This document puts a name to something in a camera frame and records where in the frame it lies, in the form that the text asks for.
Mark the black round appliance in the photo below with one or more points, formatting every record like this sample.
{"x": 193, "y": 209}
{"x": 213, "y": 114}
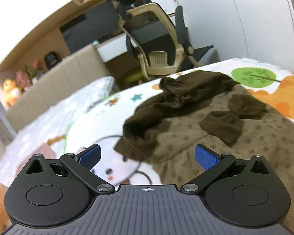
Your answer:
{"x": 51, "y": 59}

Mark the colourful cartoon play mat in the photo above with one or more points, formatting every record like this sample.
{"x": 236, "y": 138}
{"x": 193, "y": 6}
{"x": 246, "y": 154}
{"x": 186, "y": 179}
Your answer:
{"x": 102, "y": 122}

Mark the black computer monitor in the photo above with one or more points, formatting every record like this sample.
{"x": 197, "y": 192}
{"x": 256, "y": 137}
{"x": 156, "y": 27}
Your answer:
{"x": 97, "y": 24}

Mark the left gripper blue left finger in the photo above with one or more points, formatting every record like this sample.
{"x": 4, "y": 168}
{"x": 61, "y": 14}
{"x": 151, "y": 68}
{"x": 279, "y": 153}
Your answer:
{"x": 78, "y": 167}

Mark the white quilted bedsheet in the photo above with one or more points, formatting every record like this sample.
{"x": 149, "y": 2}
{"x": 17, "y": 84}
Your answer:
{"x": 52, "y": 123}

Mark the green round stool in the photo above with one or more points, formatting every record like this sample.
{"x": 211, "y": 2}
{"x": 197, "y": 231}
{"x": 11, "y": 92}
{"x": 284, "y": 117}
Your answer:
{"x": 133, "y": 75}

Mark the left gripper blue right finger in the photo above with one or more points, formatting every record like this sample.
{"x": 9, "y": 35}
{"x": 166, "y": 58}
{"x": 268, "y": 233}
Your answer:
{"x": 215, "y": 167}

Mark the potted plant red leaves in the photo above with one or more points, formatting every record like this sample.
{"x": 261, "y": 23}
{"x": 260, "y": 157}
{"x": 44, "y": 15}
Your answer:
{"x": 34, "y": 71}

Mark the brown polka dot dress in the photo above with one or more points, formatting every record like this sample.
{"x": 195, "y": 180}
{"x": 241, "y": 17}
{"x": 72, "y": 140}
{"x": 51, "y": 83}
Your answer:
{"x": 212, "y": 109}

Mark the beige mesh office chair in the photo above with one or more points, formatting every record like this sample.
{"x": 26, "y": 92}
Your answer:
{"x": 162, "y": 46}

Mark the pink cardboard box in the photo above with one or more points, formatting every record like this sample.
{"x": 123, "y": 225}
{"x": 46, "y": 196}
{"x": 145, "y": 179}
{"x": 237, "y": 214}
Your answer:
{"x": 45, "y": 150}

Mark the yellow duck plush toy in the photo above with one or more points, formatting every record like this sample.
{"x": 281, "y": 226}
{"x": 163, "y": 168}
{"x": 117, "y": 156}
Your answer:
{"x": 12, "y": 92}

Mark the pink plush toy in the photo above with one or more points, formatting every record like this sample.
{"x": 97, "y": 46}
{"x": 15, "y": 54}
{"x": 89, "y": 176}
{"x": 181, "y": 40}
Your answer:
{"x": 23, "y": 81}

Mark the beige upholstered headboard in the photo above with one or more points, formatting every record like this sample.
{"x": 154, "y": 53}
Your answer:
{"x": 70, "y": 75}

